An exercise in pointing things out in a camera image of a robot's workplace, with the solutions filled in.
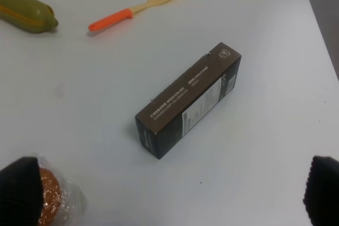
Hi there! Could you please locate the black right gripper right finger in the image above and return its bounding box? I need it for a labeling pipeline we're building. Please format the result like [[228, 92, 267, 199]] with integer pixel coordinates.
[[303, 156, 338, 225]]

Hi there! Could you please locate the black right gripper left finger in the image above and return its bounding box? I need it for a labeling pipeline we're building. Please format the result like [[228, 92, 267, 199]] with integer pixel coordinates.
[[1, 157, 43, 225]]

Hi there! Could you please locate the plastic wrapped pastry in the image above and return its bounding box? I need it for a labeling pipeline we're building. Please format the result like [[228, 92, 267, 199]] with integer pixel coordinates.
[[37, 156, 88, 225]]

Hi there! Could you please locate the green and yellow corn toy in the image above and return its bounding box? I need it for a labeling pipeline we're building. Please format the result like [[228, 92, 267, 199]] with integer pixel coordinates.
[[1, 0, 59, 33]]

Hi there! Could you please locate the dark brown rectangular box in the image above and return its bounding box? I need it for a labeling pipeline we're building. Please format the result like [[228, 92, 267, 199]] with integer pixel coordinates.
[[135, 42, 242, 159]]

